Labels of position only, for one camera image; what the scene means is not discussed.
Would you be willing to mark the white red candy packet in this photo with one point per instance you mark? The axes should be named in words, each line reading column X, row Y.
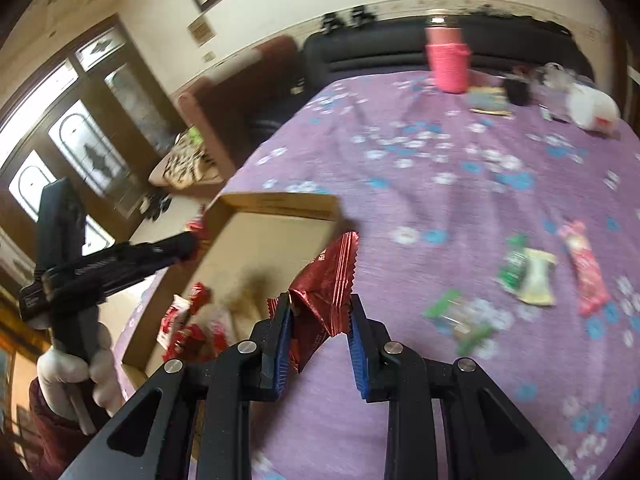
column 173, row 320

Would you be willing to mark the pink long snack packet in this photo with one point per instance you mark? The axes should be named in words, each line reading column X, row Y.
column 592, row 292

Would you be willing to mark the small red twist candy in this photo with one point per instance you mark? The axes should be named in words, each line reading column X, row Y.
column 188, row 345

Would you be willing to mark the patterned clothes pile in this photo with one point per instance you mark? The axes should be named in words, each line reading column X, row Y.
column 188, row 161

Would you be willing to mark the shallow cardboard box tray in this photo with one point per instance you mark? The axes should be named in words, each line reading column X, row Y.
column 258, row 242

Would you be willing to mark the wooden glass door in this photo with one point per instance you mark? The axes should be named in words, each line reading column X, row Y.
column 92, row 113

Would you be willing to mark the small wall plaque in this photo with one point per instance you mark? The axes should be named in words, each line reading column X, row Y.
column 201, row 30

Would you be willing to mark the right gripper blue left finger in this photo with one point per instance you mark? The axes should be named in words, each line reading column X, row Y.
column 271, row 362

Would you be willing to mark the black small cup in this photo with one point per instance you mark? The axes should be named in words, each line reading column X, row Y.
column 517, row 90

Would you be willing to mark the pink sleeved water bottle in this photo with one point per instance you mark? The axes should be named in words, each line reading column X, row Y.
column 448, row 55

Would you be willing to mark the black leather sofa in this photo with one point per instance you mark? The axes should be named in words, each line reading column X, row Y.
column 498, row 42

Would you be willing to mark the white gloved left hand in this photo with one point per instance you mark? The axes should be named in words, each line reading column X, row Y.
column 79, row 391

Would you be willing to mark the clear plastic bag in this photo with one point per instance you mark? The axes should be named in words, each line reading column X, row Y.
column 551, row 83

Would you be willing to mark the purple floral tablecloth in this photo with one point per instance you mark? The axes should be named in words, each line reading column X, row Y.
column 436, row 191

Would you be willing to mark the dark red pyramid snack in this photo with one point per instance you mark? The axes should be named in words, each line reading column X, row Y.
column 320, row 298
column 197, row 226

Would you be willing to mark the white plastic jar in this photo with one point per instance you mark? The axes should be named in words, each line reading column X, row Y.
column 591, row 109

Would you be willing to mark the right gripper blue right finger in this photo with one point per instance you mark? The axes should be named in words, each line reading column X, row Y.
column 366, row 339

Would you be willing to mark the shoes on floor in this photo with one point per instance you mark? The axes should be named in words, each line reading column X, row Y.
column 154, row 205

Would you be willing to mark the cream white candy packet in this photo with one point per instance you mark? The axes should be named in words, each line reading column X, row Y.
column 535, row 288

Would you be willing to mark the green clear candy wrapper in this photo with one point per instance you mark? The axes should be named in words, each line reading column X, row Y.
column 514, row 266

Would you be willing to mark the brown fabric armchair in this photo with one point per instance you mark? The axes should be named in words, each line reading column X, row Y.
column 237, row 105

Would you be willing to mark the long red cartoon snack packet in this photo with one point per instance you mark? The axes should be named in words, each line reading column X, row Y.
column 199, row 296

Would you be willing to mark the small booklet on table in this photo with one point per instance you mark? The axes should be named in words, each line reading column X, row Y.
column 488, row 101

